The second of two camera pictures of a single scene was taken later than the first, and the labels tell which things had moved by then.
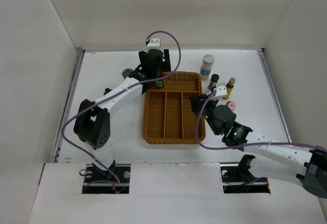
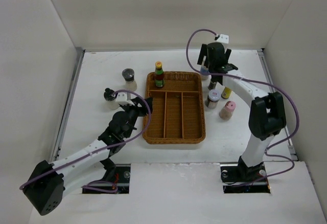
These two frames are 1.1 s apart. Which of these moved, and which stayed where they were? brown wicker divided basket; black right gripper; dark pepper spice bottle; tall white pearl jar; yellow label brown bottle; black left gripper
Moved: black right gripper; black left gripper
Stayed: tall white pearl jar; brown wicker divided basket; yellow label brown bottle; dark pepper spice bottle
